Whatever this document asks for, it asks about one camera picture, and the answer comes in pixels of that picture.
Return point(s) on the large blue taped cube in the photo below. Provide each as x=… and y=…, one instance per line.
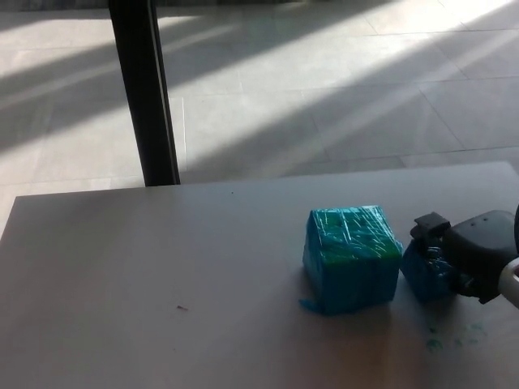
x=348, y=275

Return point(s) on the black vertical pillar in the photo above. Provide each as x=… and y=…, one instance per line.
x=144, y=93

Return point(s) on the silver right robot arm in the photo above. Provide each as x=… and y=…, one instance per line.
x=511, y=283

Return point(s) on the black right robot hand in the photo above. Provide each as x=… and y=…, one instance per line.
x=478, y=247

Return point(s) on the small blue taped cube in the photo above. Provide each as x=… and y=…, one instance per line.
x=423, y=275

